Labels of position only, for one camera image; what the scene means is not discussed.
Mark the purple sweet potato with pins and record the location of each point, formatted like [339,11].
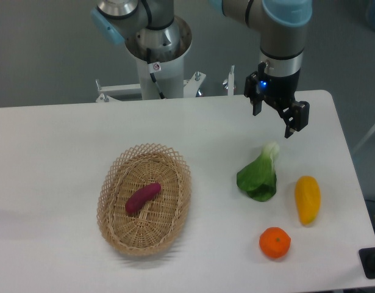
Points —
[141,196]

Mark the green bok choy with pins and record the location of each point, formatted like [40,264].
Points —
[258,179]

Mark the yellow mango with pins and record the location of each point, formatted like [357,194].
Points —
[308,199]

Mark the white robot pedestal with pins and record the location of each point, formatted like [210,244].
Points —
[159,54]

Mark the woven wicker basket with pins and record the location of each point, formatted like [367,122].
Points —
[155,227]

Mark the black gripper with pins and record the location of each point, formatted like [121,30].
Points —
[279,93]

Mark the black box at table edge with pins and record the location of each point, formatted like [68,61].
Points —
[367,257]

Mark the white furniture leg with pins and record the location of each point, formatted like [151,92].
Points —
[363,140]

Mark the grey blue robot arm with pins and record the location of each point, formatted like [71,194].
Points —
[282,26]

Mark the orange tangerine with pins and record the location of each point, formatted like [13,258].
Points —
[274,242]

